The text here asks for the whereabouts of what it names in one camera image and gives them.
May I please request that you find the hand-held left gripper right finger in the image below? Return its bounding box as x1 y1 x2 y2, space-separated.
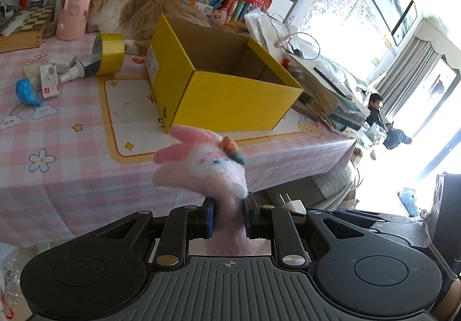
242 193 364 266

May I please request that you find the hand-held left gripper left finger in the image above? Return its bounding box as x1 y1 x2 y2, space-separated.
95 197 217 268

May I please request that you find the pink felt bunny toy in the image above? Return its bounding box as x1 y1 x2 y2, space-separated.
152 125 271 257

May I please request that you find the yellow cardboard box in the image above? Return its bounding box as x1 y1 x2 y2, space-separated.
146 14 305 134

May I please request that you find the clear spray bottle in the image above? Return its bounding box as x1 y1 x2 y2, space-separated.
58 53 99 84

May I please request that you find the yellow tape roll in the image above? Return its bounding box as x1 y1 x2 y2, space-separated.
92 32 125 76

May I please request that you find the small white carton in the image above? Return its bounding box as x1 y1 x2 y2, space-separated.
39 64 60 100

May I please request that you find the blue wrapper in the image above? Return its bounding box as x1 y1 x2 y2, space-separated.
15 78 44 106

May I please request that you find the pink checked desktop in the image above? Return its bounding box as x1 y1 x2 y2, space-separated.
0 31 357 248

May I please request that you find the white power adapter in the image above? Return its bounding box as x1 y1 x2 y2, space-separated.
281 191 307 215

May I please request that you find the grey curtain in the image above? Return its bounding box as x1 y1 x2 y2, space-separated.
375 19 461 120

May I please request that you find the pile of papers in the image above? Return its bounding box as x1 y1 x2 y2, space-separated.
245 12 371 134

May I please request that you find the white plastic bag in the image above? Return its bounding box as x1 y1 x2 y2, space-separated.
0 242 22 321

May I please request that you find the orange and white cat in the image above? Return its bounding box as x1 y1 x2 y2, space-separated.
88 0 217 55

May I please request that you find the pink sticker-covered canister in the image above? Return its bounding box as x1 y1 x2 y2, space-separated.
56 0 96 41

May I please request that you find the wooden chessboard box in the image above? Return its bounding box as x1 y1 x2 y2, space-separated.
0 4 56 53

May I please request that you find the white flat case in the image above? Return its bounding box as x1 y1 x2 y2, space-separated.
0 13 37 37

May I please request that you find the black cable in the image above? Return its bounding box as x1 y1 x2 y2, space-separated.
270 13 321 59

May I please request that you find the white wall chart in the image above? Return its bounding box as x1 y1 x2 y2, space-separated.
340 1 397 66

